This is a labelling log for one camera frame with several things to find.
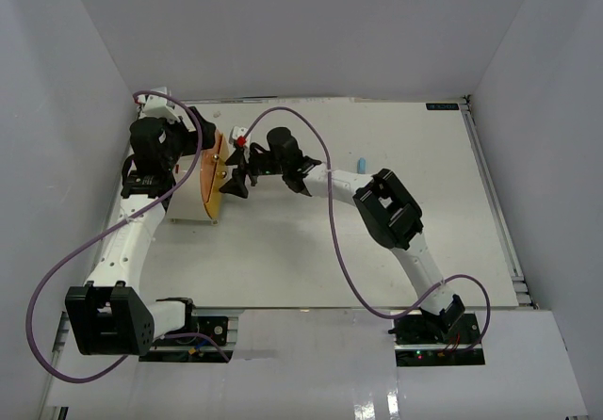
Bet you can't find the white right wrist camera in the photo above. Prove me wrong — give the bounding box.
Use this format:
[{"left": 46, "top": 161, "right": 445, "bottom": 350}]
[{"left": 228, "top": 126, "right": 249, "bottom": 149}]

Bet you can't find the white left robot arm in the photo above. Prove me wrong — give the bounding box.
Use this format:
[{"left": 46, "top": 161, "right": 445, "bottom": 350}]
[{"left": 65, "top": 109, "right": 228, "bottom": 356}]

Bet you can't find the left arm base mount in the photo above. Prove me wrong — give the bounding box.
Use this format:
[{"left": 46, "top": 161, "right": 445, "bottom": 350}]
[{"left": 139, "top": 308, "right": 243, "bottom": 363}]

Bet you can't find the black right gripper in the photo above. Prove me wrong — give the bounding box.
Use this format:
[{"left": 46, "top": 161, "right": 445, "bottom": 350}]
[{"left": 220, "top": 145, "right": 287, "bottom": 199}]

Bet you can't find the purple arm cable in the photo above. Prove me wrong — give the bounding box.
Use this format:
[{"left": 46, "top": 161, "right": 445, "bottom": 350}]
[
  {"left": 244, "top": 107, "right": 494, "bottom": 348},
  {"left": 25, "top": 90, "right": 204, "bottom": 383}
]

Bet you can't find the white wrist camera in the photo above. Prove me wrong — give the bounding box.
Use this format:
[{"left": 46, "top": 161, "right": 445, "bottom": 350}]
[
  {"left": 134, "top": 94, "right": 182, "bottom": 124},
  {"left": 228, "top": 126, "right": 249, "bottom": 149}
]

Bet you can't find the black label sticker right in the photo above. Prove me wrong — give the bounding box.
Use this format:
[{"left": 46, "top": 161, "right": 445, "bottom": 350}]
[{"left": 426, "top": 103, "right": 459, "bottom": 111}]

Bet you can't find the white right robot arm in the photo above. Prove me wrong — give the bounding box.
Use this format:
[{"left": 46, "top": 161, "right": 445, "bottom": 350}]
[{"left": 220, "top": 127, "right": 464, "bottom": 344}]

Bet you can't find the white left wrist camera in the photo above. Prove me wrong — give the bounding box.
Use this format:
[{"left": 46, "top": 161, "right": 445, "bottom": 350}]
[{"left": 134, "top": 94, "right": 182, "bottom": 124}]

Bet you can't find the yellow bottom drawer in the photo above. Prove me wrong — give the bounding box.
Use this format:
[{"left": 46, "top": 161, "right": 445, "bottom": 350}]
[{"left": 203, "top": 190, "right": 222, "bottom": 220}]

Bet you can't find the light blue highlighter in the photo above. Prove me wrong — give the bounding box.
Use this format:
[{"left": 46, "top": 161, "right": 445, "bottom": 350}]
[{"left": 357, "top": 157, "right": 367, "bottom": 174}]

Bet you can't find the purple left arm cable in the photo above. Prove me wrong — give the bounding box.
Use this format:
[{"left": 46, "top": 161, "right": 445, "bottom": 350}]
[{"left": 25, "top": 90, "right": 204, "bottom": 383}]

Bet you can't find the orange drawer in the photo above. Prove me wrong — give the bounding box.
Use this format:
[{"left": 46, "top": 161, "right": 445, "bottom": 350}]
[{"left": 200, "top": 151, "right": 228, "bottom": 202}]

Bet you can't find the white round drawer organizer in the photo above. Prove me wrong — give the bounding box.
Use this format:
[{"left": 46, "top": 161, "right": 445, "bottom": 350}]
[{"left": 166, "top": 151, "right": 217, "bottom": 222}]

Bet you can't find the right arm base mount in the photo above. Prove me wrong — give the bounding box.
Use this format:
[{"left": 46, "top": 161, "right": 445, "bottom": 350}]
[{"left": 387, "top": 314, "right": 485, "bottom": 368}]

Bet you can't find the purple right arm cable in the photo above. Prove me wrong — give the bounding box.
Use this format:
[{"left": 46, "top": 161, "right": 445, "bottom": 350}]
[{"left": 244, "top": 107, "right": 494, "bottom": 348}]

